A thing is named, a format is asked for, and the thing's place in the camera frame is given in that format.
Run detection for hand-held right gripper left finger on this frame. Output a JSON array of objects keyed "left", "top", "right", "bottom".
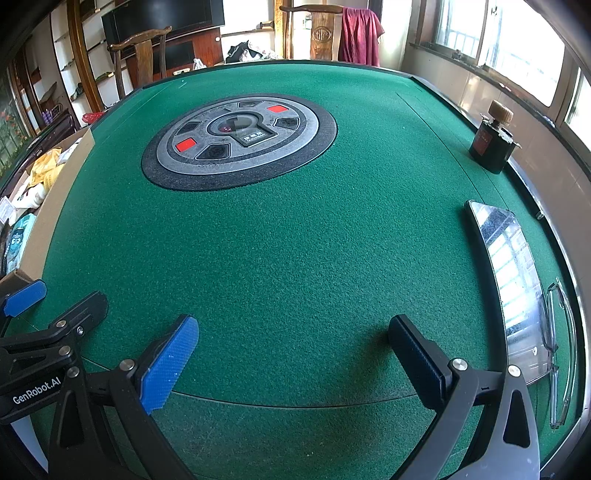
[{"left": 48, "top": 315, "right": 200, "bottom": 480}]

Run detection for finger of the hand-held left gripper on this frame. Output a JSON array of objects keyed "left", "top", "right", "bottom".
[
  {"left": 0, "top": 279, "right": 48, "bottom": 335},
  {"left": 0, "top": 292, "right": 109, "bottom": 365}
]

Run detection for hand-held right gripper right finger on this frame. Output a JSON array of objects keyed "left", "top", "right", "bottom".
[{"left": 389, "top": 315, "right": 541, "bottom": 480}]

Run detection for cardboard box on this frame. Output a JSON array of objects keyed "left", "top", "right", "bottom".
[{"left": 0, "top": 127, "right": 95, "bottom": 296}]

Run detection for blue cartoon tissue packet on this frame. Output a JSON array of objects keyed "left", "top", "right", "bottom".
[{"left": 6, "top": 213, "right": 38, "bottom": 273}]

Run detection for clear eyeglasses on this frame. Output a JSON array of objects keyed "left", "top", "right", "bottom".
[{"left": 545, "top": 277, "right": 578, "bottom": 428}]

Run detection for large flower painting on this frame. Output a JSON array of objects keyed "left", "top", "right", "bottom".
[{"left": 0, "top": 88, "right": 24, "bottom": 176}]

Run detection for dark-edged green game table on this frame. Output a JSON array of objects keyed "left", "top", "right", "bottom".
[{"left": 21, "top": 111, "right": 81, "bottom": 153}]

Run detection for black ink bottle with cork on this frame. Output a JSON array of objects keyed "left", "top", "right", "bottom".
[{"left": 468, "top": 99, "right": 522, "bottom": 175}]

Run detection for round table control panel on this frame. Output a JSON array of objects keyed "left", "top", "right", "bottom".
[{"left": 141, "top": 95, "right": 338, "bottom": 192}]

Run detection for dark wooden chair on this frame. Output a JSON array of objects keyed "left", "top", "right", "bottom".
[{"left": 108, "top": 25, "right": 172, "bottom": 93}]

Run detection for wooden television cabinet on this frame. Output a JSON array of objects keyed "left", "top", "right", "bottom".
[{"left": 124, "top": 25, "right": 225, "bottom": 88}]

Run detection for black television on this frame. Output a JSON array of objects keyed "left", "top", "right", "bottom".
[{"left": 100, "top": 0, "right": 226, "bottom": 47}]

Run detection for pile of clothes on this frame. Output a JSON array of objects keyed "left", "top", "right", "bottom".
[{"left": 225, "top": 39, "right": 280, "bottom": 64}]

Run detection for window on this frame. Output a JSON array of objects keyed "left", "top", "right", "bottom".
[{"left": 411, "top": 0, "right": 591, "bottom": 139}]

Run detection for red cloth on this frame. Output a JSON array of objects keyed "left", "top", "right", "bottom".
[{"left": 338, "top": 7, "right": 386, "bottom": 68}]

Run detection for light carved wooden chair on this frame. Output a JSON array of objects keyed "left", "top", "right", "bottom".
[{"left": 279, "top": 4, "right": 345, "bottom": 61}]

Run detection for white wall shelf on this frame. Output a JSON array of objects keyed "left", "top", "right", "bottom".
[{"left": 14, "top": 0, "right": 121, "bottom": 134}]

